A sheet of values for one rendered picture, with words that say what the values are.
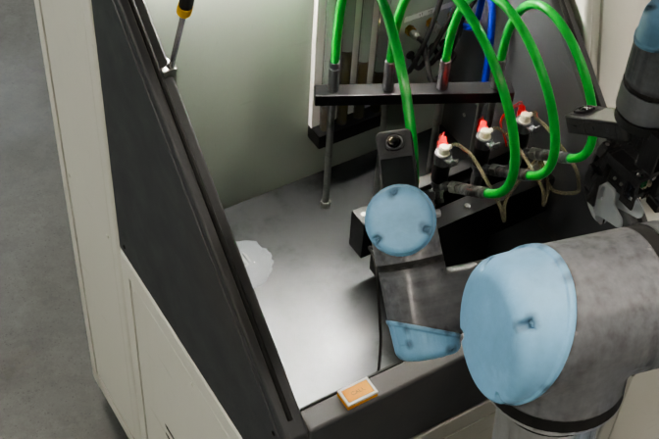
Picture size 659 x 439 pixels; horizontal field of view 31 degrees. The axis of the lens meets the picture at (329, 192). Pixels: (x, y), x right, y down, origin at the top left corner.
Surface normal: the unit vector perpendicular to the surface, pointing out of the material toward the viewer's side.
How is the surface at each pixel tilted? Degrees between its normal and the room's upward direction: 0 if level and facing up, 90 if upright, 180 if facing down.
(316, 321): 0
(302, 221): 0
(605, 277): 16
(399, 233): 45
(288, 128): 90
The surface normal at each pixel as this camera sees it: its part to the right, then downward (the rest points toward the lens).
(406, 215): -0.11, 0.00
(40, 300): 0.04, -0.70
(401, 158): -0.15, -0.47
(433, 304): 0.23, -0.07
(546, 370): 0.25, 0.51
